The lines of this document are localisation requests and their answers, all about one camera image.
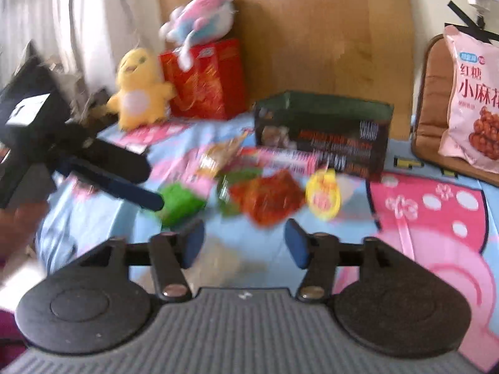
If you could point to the pink and blue plush toy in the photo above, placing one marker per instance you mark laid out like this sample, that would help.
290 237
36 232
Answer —
202 15

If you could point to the translucent green snack packet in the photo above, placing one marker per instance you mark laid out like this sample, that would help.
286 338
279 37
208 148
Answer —
228 191

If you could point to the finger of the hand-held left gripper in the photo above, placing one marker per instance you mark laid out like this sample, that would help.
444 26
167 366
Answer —
128 191
124 161

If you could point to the yellow jelly cup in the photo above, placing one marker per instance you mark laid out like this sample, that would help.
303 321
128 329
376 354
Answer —
321 194

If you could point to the brown chair cushion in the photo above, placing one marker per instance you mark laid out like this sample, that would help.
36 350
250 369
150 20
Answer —
429 124

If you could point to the beige snack packet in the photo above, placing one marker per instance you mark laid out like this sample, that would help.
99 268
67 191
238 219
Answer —
216 156

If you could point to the maroon fleece clothing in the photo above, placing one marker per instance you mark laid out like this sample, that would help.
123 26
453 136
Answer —
7 327

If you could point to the white curtain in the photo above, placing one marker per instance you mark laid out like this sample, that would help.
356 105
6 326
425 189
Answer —
78 15

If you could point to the red snack packet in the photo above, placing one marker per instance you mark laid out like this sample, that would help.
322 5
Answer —
269 198

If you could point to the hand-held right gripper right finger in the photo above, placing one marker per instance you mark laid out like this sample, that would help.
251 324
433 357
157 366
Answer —
294 247

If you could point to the black cardboard box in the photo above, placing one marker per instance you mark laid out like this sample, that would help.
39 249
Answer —
331 132

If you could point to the wooden headboard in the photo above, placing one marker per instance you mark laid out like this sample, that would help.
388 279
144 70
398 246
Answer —
312 39

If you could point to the large pink snack bag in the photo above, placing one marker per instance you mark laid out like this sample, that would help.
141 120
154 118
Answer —
467 97

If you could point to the red gift bag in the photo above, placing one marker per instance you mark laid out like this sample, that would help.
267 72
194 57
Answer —
210 85

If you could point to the yellow chick plush toy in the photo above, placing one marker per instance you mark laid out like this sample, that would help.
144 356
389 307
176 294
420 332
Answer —
136 93

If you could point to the printed blanket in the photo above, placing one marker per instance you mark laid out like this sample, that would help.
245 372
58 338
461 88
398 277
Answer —
429 222

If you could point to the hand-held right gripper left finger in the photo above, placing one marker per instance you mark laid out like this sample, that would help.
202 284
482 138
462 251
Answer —
193 242

